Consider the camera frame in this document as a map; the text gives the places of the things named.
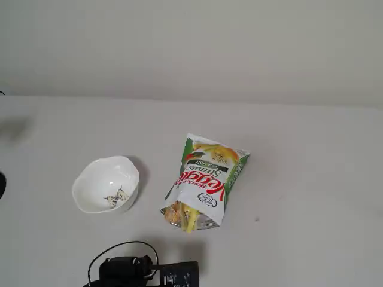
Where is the white ceramic bowl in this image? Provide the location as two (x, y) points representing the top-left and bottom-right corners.
(71, 155), (141, 214)

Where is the white green veggie straw packet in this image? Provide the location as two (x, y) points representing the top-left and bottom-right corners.
(159, 133), (251, 234)

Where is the pale yellow veggie straw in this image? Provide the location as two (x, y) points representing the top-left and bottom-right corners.
(186, 209), (200, 234)
(178, 202), (192, 231)

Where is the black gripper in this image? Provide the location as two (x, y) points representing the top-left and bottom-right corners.
(158, 261), (200, 287)

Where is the orange veggie straw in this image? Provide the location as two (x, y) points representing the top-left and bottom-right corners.
(165, 206), (181, 224)

